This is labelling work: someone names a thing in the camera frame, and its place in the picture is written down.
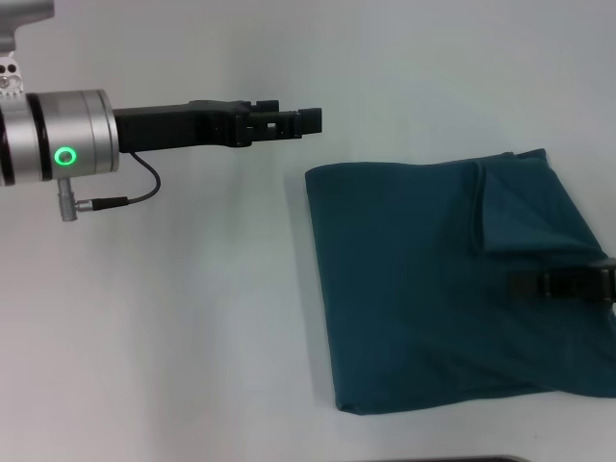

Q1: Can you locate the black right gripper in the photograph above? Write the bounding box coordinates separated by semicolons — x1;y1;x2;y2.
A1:
509;255;616;306

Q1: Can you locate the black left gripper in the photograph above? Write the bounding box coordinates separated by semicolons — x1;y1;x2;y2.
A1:
112;97;324;155

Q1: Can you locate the teal t-shirt with white print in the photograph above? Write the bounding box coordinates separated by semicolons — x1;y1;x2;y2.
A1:
303;146;616;416

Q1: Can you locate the left arm cable with plug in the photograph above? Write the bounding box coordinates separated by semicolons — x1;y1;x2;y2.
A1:
56;150;163;223

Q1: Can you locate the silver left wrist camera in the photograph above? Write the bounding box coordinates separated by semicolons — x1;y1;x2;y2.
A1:
0;0;57;100

